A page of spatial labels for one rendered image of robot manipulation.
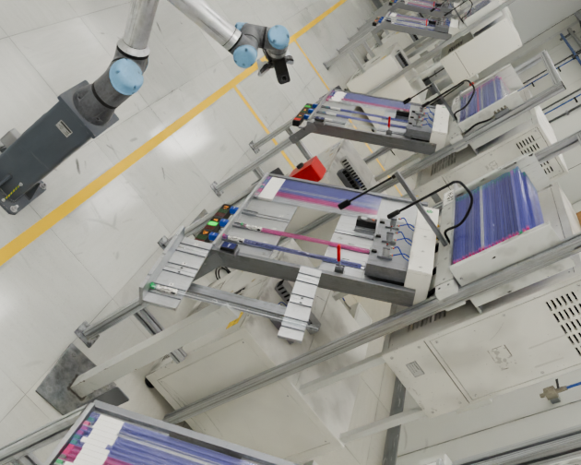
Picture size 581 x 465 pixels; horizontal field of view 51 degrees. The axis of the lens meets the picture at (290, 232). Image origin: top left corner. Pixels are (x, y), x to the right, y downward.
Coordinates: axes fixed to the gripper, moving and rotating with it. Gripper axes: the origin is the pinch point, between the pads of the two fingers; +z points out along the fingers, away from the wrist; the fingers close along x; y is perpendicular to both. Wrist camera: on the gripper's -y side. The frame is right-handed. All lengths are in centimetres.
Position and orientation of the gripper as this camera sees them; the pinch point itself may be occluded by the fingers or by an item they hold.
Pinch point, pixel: (276, 70)
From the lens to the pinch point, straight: 250.3
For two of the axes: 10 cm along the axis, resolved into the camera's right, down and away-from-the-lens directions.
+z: -0.7, 0.3, 10.0
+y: -3.8, -9.3, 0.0
